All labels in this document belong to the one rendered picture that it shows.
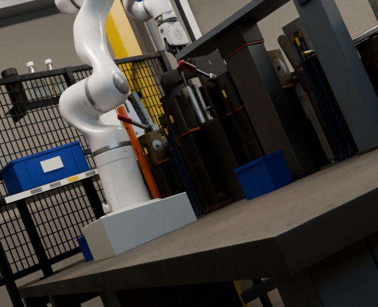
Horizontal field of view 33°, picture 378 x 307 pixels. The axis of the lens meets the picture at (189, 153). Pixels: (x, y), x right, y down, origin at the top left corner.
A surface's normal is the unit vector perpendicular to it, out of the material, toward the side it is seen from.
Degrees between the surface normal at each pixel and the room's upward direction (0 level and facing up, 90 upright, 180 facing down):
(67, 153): 90
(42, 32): 90
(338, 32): 90
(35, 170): 90
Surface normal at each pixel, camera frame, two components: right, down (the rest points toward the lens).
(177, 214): 0.36, -0.22
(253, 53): 0.62, -0.32
